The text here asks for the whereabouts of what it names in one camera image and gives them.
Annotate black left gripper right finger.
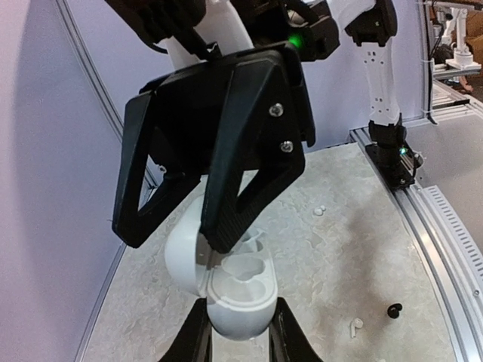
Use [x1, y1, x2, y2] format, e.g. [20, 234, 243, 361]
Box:
[269, 297, 323, 362]

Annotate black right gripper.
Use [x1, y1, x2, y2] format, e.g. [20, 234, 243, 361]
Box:
[112, 41, 315, 253]

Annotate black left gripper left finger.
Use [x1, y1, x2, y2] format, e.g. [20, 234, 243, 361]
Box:
[160, 298, 213, 362]

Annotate white earbud charging case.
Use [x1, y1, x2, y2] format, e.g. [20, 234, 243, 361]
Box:
[165, 197, 278, 341]

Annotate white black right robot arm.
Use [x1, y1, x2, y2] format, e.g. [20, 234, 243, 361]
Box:
[109, 1, 415, 253]

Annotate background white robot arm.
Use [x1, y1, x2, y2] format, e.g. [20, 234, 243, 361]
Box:
[434, 1, 482, 79]

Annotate white stem earbud right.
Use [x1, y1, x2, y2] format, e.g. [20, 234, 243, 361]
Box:
[349, 318, 364, 339]

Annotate white earbud far centre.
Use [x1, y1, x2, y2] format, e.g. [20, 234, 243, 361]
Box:
[313, 205, 326, 216]

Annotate cardboard box background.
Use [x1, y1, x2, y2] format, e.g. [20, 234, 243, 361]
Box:
[466, 35, 483, 63]

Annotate black earbud near rail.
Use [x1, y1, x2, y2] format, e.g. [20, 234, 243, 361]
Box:
[386, 303, 403, 319]

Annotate aluminium front rail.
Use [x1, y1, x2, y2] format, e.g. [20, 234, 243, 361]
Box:
[349, 101, 483, 362]

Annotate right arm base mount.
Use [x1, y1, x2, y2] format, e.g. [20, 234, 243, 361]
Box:
[365, 124, 423, 191]

